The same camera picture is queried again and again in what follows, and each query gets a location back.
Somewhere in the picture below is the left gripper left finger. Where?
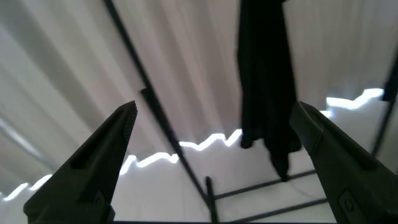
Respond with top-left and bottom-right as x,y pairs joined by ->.
23,100 -> 139,223

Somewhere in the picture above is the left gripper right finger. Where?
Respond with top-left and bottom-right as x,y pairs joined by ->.
289,100 -> 398,224

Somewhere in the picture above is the black garment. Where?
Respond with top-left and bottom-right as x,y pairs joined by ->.
237,0 -> 302,183

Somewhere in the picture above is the black clothes rack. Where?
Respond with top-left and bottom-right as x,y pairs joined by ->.
101,0 -> 398,224

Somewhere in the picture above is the white curtain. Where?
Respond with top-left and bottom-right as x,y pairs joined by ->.
0,0 -> 398,202

